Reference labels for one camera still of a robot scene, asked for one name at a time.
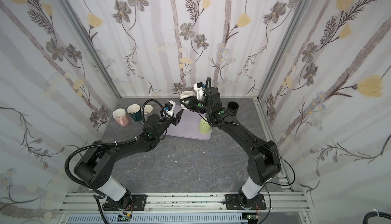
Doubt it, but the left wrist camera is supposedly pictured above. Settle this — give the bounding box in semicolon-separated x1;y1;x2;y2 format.
164;100;176;117

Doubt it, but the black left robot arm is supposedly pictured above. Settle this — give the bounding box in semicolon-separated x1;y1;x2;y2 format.
74;109;184;204

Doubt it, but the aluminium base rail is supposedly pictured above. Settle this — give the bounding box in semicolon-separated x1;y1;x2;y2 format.
59;192;312;214

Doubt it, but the white slotted cable duct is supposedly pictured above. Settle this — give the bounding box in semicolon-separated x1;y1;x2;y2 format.
65;213;248;224

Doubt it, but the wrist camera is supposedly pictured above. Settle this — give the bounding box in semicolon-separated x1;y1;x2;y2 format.
164;100;176;117
193;82;206;101

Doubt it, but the white ceramic mug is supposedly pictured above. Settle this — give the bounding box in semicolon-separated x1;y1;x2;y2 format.
180;91;195;110

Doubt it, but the small circuit board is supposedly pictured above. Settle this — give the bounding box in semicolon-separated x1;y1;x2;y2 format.
117;214;132;222

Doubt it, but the left black corrugated cable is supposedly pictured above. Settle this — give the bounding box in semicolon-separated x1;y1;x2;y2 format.
64;138;138;191

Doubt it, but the aluminium corner post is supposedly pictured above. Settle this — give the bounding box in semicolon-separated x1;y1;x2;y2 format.
257;0;311;100
57;0;122;100

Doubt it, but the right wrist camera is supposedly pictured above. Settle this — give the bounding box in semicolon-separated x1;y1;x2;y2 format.
193;82;206;101

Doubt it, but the dark green ceramic mug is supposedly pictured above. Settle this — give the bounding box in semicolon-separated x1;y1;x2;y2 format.
127;104;143;122

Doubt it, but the aluminium right corner post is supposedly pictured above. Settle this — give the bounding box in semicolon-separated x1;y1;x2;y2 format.
257;0;311;100

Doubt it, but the pink ceramic mug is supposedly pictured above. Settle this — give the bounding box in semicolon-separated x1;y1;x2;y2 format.
112;108;130;127

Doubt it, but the light green ceramic mug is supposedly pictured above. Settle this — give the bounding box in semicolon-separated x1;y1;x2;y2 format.
199;118;211;135

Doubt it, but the black ceramic mug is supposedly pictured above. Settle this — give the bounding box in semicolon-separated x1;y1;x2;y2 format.
228;101;239;116

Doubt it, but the black cable bottom right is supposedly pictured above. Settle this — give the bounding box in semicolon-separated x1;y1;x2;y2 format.
361;209;391;224

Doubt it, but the lavender plastic tray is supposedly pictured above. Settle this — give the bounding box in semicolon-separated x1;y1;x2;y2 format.
167;110;212;141

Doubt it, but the aluminium left corner post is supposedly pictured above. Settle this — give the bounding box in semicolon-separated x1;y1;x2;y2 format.
57;0;122;100

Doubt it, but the grey ceramic mug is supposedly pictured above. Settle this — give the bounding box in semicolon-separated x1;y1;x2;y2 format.
144;104;153;121

